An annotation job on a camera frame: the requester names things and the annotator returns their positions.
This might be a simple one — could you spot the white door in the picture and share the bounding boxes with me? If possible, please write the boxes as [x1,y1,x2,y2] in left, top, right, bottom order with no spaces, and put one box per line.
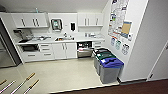
[146,39,168,83]

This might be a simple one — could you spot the white sink base cabinet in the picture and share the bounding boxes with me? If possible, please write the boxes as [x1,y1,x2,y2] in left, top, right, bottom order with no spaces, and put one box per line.
[51,42,79,61]

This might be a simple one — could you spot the chrome faucet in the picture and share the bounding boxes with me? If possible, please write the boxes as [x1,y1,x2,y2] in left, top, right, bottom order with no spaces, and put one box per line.
[62,31,69,39]

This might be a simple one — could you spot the grey bin with green lid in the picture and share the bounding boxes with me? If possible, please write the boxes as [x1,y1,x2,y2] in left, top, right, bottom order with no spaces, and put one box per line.
[94,51,118,76]

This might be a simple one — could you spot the small white wall notice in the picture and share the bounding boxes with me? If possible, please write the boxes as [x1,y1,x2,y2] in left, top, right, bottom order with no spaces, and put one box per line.
[121,43,131,56]
[114,39,122,51]
[110,36,117,47]

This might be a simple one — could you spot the narrow white drawer stack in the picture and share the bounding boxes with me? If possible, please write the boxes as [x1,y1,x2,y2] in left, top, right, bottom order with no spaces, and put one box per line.
[92,40,106,51]
[39,43,55,61]

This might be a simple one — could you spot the stainless steel dishwasher door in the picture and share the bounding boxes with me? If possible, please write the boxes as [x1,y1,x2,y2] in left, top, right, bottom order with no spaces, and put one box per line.
[77,48,95,59]

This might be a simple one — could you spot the dish tray with items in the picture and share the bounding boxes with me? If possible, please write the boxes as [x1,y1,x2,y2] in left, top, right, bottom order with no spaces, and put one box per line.
[33,35,52,42]

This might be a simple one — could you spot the stainless steel fridge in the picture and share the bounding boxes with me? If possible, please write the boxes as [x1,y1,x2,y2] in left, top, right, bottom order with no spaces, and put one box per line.
[0,18,23,69]

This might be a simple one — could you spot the black built-in microwave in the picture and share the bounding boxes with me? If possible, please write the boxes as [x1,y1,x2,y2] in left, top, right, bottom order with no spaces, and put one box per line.
[20,44,41,53]

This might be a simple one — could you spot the blue spray bottle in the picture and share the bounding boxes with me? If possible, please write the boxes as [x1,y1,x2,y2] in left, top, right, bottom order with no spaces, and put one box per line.
[34,7,40,15]

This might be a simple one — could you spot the large wall poster board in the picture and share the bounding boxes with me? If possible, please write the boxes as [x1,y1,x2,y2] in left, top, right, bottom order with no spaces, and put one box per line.
[107,0,134,43]

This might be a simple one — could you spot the wide white drawer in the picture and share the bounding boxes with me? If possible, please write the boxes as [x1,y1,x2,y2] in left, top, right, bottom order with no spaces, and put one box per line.
[23,51,42,62]

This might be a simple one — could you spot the steel paper towel dispenser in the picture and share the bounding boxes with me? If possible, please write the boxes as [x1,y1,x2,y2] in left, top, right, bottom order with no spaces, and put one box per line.
[50,18,63,31]

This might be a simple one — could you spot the grey bin with blue lid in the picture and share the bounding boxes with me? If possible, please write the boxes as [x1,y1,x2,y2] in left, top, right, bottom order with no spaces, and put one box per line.
[98,57,125,85]

